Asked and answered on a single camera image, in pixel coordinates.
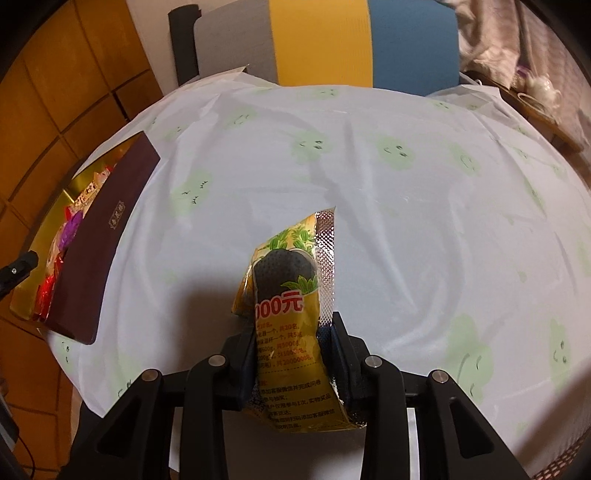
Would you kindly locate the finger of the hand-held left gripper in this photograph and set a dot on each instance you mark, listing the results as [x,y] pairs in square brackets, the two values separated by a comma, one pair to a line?
[18,270]

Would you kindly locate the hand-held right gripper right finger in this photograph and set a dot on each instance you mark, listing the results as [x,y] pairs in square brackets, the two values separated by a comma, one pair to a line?
[344,364]

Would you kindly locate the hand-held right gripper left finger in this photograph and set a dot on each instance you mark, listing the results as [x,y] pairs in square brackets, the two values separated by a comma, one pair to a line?
[240,369]

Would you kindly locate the red foil snack packet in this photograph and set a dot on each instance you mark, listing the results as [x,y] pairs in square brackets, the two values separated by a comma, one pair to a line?
[48,286]

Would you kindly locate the yellow seed snack packet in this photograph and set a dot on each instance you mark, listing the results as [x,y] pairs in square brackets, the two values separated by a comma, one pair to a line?
[286,323]

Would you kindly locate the purple snack packet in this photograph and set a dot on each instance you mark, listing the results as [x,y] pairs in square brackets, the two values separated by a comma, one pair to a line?
[71,230]

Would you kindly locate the gold tin box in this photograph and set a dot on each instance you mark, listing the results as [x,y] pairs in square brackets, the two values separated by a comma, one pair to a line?
[106,230]

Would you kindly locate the small red white packet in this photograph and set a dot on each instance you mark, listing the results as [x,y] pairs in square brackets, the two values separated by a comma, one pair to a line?
[90,196]

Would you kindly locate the white green-printed tablecloth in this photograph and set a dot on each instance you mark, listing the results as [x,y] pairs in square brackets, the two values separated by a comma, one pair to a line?
[415,207]

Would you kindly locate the wooden wardrobe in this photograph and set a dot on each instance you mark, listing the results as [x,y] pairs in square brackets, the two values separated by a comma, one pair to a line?
[60,69]

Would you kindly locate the wooden side shelf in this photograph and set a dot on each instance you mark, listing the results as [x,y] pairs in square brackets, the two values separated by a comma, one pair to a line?
[554,127]

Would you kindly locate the grey yellow blue chair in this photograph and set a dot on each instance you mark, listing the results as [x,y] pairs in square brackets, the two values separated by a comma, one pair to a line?
[323,41]

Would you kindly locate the white teapot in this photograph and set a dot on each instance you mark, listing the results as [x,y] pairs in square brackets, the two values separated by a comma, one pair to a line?
[542,87]

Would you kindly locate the patterned beige curtain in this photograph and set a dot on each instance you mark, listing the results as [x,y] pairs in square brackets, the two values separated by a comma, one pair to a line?
[489,41]

